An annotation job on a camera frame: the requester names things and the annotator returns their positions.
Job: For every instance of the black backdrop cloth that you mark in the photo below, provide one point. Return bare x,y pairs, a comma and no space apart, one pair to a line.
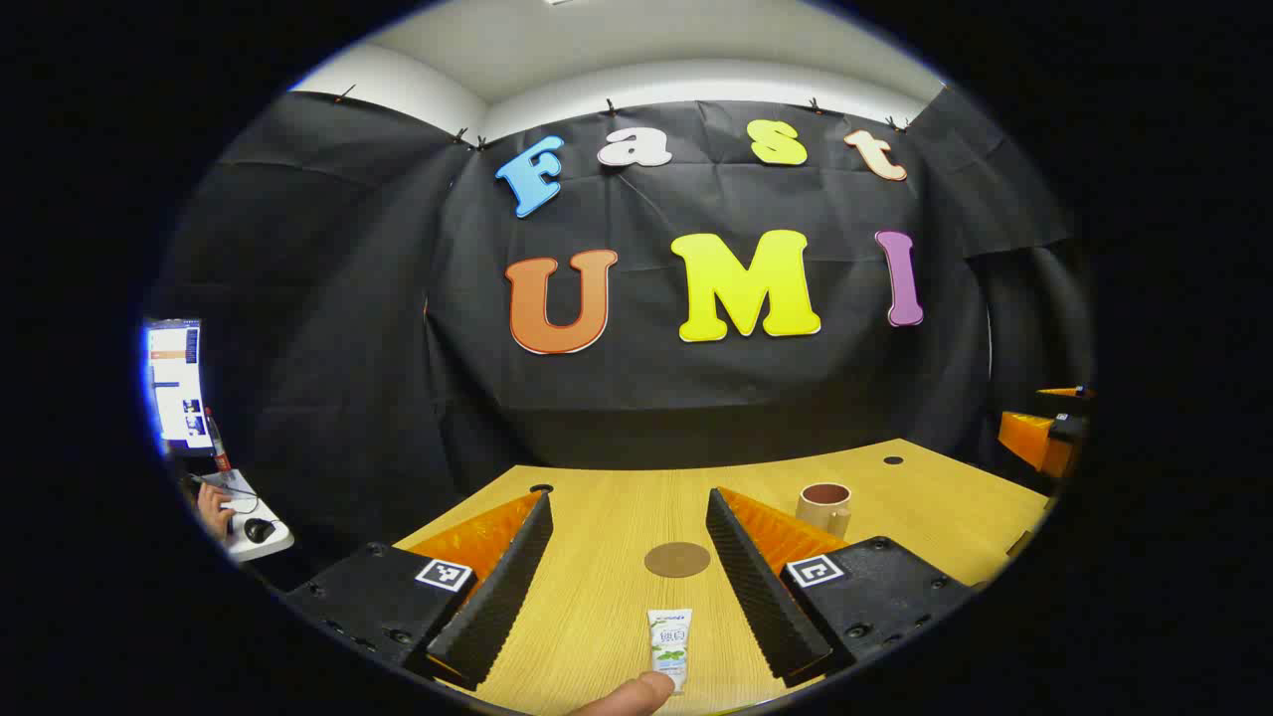
646,398

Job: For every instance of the black computer mouse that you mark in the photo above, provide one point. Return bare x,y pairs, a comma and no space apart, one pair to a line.
259,530

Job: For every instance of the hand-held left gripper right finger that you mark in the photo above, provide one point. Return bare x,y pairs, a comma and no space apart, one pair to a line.
761,597

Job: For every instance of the wooden desktop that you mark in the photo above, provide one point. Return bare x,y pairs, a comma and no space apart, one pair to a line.
617,517

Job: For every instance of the white side desk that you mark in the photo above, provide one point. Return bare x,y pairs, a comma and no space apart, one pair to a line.
273,545

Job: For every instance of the white toothpaste tube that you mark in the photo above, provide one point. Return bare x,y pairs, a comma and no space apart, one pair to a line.
669,641

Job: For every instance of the computer monitor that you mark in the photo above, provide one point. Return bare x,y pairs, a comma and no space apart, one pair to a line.
177,383

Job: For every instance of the round brown coaster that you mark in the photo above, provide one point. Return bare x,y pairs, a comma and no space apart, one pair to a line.
677,560

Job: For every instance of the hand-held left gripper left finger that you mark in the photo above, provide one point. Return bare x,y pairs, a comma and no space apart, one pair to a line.
502,597

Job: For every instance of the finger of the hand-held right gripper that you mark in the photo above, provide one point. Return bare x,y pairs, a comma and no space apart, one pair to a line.
1029,441
1064,392

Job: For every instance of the red bottle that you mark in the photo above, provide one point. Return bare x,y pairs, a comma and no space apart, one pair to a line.
218,452

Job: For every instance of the beige cup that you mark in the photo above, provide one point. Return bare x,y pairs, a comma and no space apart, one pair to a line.
820,515

